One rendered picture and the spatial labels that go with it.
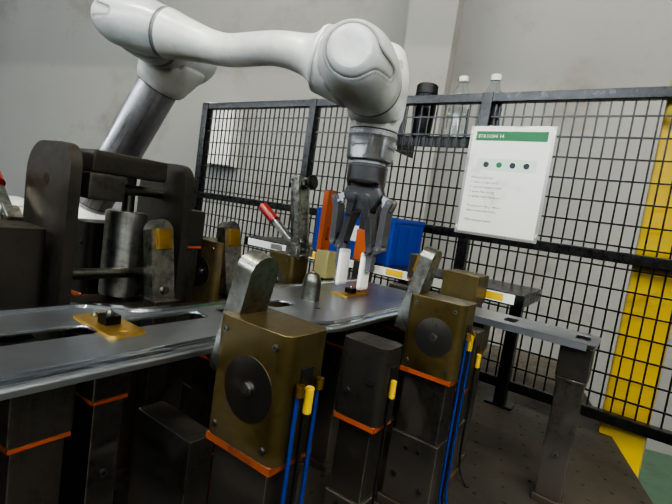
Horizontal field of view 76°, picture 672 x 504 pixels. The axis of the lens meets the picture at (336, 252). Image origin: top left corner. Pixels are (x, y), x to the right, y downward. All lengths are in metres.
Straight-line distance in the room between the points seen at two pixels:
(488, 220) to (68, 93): 4.31
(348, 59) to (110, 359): 0.45
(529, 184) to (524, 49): 2.09
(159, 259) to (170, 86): 0.61
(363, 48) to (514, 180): 0.76
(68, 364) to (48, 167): 0.33
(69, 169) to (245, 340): 0.34
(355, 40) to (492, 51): 2.70
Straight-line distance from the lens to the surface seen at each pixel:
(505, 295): 1.06
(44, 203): 0.69
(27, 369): 0.41
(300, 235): 0.92
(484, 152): 1.33
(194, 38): 0.99
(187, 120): 4.00
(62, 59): 5.14
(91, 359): 0.43
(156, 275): 0.68
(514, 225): 1.28
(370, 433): 0.61
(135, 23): 1.05
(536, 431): 1.23
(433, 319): 0.67
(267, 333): 0.38
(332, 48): 0.63
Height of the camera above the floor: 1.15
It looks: 5 degrees down
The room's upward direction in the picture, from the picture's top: 8 degrees clockwise
